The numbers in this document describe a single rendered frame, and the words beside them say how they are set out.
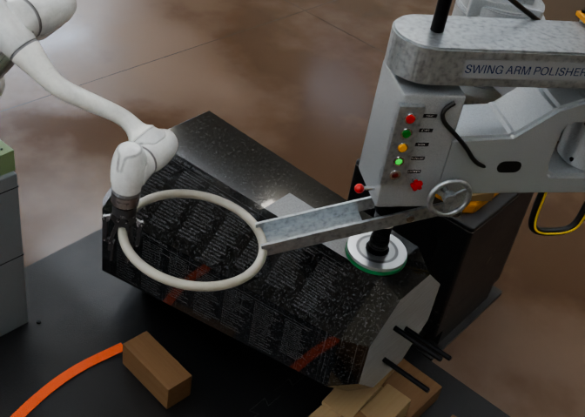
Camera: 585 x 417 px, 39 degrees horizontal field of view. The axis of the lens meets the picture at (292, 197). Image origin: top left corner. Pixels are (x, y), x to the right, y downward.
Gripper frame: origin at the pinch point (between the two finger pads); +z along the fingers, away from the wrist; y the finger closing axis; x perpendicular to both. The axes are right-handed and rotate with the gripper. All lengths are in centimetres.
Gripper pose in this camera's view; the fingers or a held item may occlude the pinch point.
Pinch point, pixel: (120, 252)
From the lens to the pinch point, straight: 274.0
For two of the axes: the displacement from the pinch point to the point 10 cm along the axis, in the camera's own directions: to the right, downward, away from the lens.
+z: -1.9, 7.9, 5.8
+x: 0.4, -5.8, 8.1
